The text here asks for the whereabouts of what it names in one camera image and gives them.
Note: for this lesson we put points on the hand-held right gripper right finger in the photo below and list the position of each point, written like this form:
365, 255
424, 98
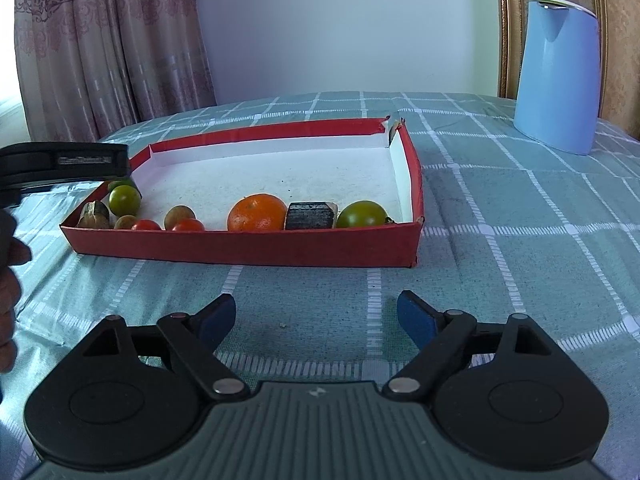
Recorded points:
416, 317

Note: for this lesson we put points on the teal checkered tablecloth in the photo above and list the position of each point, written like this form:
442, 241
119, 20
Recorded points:
500, 220

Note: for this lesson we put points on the red cherry tomato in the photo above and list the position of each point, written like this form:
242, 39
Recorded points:
188, 225
145, 225

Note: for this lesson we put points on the large green tomato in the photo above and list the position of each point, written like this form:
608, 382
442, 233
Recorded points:
124, 200

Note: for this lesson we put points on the brown round longan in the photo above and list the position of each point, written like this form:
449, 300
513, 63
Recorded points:
125, 222
178, 214

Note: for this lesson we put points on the person's left hand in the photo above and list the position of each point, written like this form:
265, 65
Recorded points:
9, 280

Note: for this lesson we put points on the orange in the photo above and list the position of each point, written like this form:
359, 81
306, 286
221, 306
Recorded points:
256, 213

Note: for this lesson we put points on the striped eggplant piece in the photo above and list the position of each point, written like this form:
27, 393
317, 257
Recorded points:
94, 215

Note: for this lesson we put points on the red shallow cardboard box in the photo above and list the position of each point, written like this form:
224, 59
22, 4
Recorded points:
250, 250

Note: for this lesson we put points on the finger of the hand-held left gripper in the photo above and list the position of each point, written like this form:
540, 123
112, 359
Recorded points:
90, 161

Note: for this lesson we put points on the wooden chair back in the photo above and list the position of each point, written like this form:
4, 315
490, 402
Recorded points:
511, 25

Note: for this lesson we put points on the small green cucumber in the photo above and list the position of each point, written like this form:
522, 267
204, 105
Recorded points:
120, 183

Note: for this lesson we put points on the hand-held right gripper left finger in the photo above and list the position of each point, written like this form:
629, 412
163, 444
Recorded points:
219, 316

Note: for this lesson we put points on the dark eggplant piece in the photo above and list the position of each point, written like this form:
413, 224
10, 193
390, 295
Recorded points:
310, 215

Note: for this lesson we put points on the blue kettle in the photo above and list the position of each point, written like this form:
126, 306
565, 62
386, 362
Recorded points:
557, 75

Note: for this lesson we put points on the pink patterned curtain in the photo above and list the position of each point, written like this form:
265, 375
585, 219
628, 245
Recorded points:
115, 45

